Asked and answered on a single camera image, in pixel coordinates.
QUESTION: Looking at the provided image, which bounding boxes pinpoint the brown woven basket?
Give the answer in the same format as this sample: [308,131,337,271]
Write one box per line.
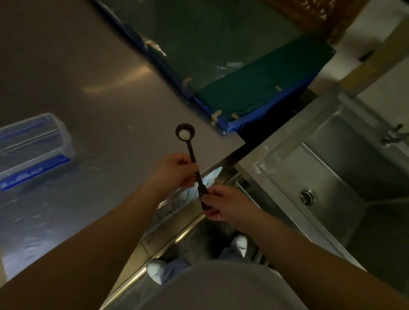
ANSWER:
[265,0,371,43]

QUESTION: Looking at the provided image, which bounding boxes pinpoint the person's left forearm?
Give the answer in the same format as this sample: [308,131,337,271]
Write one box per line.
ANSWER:
[0,177,174,310]

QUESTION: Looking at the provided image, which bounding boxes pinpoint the person's blue jeans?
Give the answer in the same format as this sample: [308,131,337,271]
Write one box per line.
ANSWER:
[160,247,256,285]

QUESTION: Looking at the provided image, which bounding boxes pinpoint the metal faucet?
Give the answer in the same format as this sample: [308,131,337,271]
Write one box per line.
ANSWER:
[380,123,409,148]

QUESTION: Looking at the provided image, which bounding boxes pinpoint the blue tarp sheet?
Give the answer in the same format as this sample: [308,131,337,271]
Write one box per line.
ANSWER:
[93,0,315,136]

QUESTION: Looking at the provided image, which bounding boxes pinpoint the person's left hand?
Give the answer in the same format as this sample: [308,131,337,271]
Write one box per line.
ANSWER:
[149,153,200,193]

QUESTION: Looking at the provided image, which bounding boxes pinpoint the dark long-handled measuring spoon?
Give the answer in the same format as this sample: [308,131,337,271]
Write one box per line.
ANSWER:
[175,123,212,211]

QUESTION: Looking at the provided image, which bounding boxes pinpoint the person's right forearm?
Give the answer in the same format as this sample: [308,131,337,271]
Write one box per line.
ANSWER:
[235,208,409,310]

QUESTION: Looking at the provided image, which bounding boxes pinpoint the person's right hand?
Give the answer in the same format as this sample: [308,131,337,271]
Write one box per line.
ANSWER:
[200,184,262,224]

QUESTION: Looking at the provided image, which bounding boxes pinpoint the person's left white shoe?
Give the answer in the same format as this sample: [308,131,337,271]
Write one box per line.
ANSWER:
[146,259,168,286]

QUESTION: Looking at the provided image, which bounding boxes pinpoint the person's white shoe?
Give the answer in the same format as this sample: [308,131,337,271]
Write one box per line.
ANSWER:
[231,235,249,258]
[146,259,168,286]

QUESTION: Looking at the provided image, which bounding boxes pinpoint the clear plastic container blue trim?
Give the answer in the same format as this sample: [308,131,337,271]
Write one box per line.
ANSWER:
[0,112,76,192]

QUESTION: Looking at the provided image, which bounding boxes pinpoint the person's grey shirt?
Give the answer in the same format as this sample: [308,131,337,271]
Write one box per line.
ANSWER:
[134,259,309,310]

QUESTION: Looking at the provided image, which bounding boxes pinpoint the stainless steel sink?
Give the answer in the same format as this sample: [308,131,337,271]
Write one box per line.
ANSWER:
[235,84,409,299]

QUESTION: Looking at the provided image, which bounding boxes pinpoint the green cutting board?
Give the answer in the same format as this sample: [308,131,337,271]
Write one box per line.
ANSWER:
[99,0,335,122]

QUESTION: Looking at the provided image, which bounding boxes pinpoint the person's right white shoe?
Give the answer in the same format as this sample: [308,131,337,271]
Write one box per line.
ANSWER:
[231,235,249,258]

